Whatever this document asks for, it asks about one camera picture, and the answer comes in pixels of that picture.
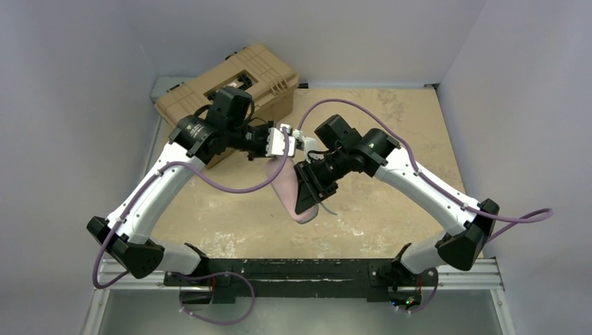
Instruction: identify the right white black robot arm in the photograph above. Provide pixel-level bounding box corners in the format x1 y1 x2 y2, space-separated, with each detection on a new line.
284 114 500 274

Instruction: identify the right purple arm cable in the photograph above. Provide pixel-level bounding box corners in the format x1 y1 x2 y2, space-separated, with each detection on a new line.
297 98 554 243

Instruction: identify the pink grey umbrella case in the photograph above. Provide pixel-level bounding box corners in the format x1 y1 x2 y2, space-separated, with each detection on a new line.
270 158 319 224

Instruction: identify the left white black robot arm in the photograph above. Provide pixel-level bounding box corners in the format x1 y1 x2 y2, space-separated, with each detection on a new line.
87 87 291 289

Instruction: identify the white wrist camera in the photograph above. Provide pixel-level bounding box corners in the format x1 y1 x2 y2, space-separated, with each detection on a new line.
292 129 322 163
265 124 296 158

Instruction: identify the tan plastic toolbox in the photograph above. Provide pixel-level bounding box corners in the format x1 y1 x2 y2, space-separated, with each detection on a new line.
154 42 300 170

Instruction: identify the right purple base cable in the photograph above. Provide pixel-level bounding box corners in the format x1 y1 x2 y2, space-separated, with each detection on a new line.
393 274 442 315

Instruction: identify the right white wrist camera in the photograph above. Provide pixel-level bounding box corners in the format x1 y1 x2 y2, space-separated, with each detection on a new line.
292 129 322 163

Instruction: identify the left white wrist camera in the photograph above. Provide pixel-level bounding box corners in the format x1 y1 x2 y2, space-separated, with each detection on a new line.
265 124 296 158

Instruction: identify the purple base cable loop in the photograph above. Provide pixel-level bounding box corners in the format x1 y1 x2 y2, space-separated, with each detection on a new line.
178 271 257 327

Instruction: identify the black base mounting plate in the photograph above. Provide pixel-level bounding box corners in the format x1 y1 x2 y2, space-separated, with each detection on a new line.
164 244 443 305

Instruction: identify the aluminium frame rail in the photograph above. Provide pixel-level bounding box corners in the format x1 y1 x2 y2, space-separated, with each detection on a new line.
82 259 514 334

